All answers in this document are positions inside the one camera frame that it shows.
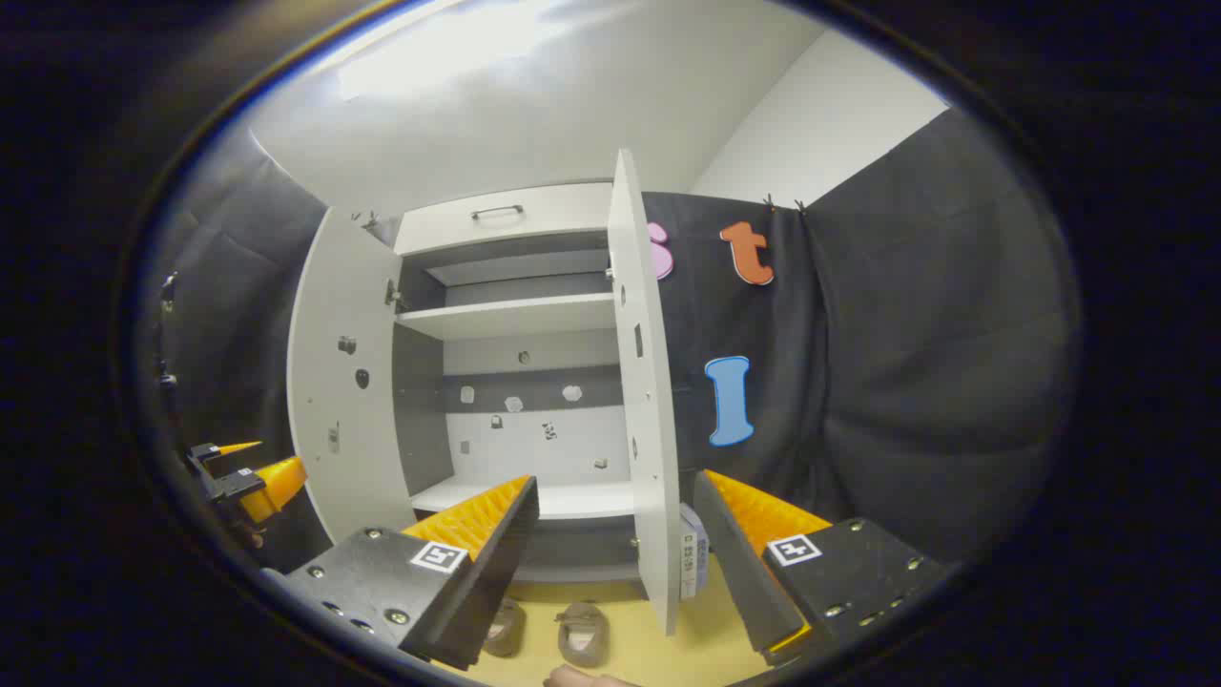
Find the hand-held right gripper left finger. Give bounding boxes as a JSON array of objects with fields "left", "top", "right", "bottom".
[{"left": 262, "top": 474, "right": 541, "bottom": 671}]

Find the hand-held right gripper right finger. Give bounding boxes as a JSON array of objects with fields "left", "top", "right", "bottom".
[{"left": 692, "top": 468, "right": 955, "bottom": 669}]

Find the brown fuzzy shoe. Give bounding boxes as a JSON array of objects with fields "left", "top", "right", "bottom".
[
  {"left": 556, "top": 601, "right": 611, "bottom": 669},
  {"left": 482, "top": 596, "right": 527, "bottom": 659}
]

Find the white cabinet door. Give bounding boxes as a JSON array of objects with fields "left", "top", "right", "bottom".
[
  {"left": 286, "top": 205, "right": 423, "bottom": 545},
  {"left": 608, "top": 148, "right": 684, "bottom": 636}
]

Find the white shoe cabinet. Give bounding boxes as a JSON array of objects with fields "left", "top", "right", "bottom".
[{"left": 286, "top": 148, "right": 684, "bottom": 636}]

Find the white cabinet shelf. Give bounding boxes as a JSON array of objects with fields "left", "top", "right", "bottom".
[
  {"left": 410, "top": 477, "right": 636, "bottom": 522},
  {"left": 395, "top": 292, "right": 617, "bottom": 343}
]

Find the white cabinet drawer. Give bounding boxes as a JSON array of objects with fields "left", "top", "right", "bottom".
[{"left": 395, "top": 181, "right": 614, "bottom": 257}]

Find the small white blue box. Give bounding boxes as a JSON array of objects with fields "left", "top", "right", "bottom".
[{"left": 679, "top": 503, "right": 711, "bottom": 600}]

